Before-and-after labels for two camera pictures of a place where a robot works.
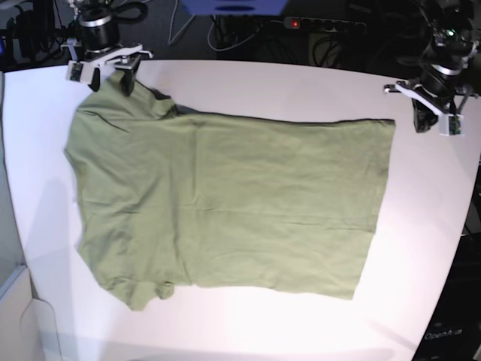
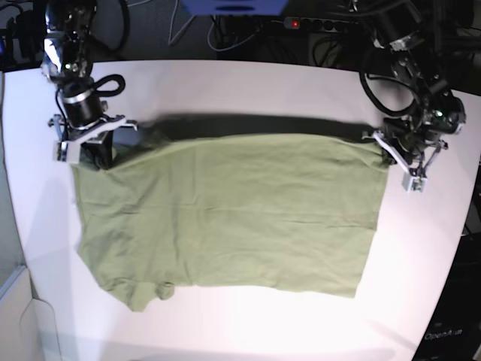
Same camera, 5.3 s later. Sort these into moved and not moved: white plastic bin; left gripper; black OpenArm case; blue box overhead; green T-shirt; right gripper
Moved: left gripper; right gripper
Not moved: blue box overhead; white plastic bin; green T-shirt; black OpenArm case
